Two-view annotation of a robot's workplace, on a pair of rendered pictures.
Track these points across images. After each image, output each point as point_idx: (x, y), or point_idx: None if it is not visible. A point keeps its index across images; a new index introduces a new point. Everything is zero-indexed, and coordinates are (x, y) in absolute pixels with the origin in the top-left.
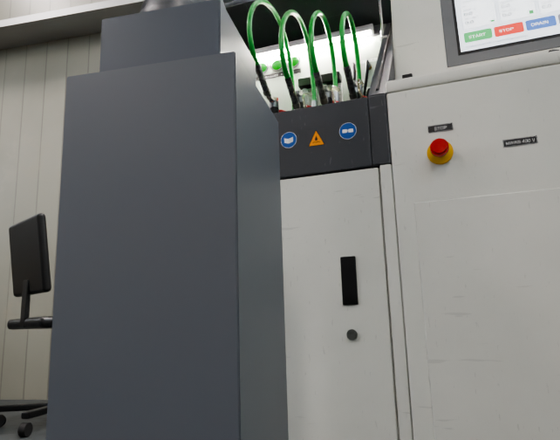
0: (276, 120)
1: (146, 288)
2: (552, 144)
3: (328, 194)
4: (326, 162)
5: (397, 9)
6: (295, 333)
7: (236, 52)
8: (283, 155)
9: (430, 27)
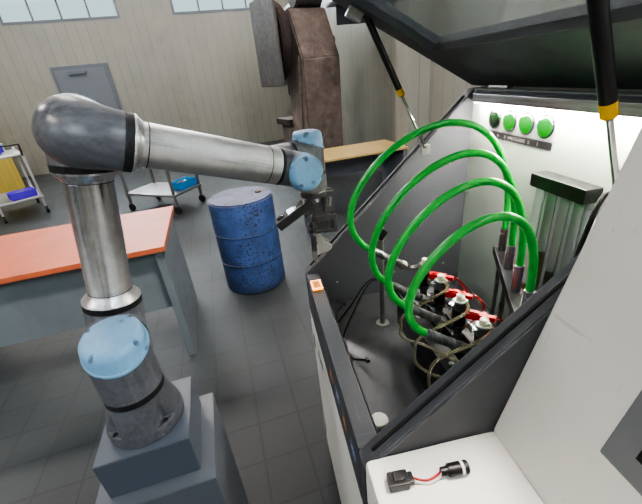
0: (206, 481)
1: None
2: None
3: (350, 468)
4: (348, 447)
5: (608, 220)
6: (348, 502)
7: (139, 469)
8: (337, 401)
9: (638, 330)
